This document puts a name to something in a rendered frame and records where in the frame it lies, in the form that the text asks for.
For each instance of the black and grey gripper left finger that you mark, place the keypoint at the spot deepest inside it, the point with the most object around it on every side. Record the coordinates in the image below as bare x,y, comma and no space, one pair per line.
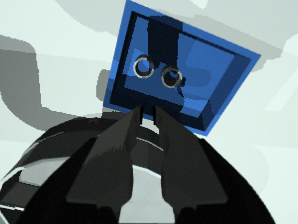
99,173

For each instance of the grey metal bushing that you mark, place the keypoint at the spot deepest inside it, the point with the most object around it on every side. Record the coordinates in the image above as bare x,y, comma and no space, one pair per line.
140,74
176,81

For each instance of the blue crate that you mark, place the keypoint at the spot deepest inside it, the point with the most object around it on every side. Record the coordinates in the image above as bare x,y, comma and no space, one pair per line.
211,74

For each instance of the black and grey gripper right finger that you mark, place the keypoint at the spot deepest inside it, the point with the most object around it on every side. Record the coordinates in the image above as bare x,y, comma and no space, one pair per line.
195,175

